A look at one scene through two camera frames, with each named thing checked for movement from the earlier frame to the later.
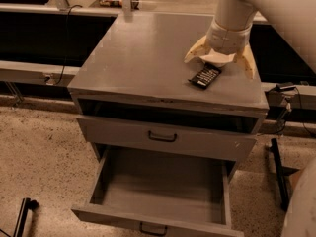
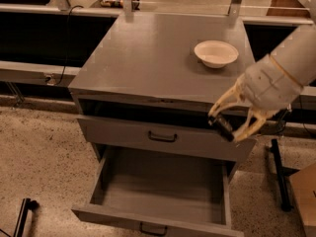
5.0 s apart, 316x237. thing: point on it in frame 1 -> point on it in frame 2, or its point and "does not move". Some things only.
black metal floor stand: x=283 y=175 does not move
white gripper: x=227 y=39 -> x=268 y=85
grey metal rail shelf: x=22 y=72 does not move
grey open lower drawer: x=154 y=194 does not move
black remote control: x=206 y=75 -> x=217 y=121
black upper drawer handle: x=161 y=138 does not move
